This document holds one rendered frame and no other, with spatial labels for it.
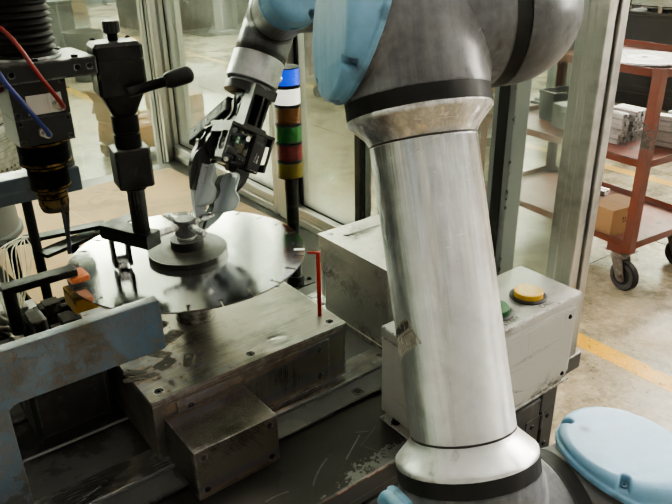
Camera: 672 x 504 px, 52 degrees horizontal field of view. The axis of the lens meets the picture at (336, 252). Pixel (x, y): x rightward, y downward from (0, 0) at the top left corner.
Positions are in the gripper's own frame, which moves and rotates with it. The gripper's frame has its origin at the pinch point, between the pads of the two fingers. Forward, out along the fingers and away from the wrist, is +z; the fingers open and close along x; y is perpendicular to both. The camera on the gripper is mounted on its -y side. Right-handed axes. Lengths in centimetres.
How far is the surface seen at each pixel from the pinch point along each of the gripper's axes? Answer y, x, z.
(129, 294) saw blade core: 7.6, -10.1, 11.9
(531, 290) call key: 31.6, 35.2, -3.8
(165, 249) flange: 0.5, -4.3, 5.6
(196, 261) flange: 6.2, -2.0, 5.7
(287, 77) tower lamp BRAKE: -7.5, 10.4, -26.3
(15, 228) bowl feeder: -71, -9, 13
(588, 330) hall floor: -55, 186, -4
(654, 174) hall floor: -136, 333, -107
